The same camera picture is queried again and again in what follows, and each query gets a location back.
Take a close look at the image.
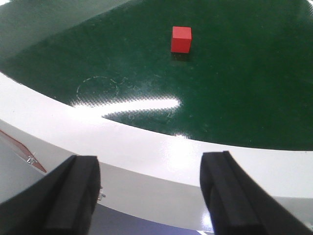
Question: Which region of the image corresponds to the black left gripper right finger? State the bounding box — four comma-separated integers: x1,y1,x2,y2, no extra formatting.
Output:
200,151,313,235

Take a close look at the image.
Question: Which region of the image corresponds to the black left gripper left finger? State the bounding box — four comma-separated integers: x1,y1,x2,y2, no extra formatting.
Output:
0,155,101,235

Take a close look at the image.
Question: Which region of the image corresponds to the red cube block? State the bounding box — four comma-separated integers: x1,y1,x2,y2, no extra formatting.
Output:
171,26,192,53

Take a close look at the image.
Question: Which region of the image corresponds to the white outer conveyor rim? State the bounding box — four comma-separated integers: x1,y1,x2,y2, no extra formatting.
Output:
0,74,313,232

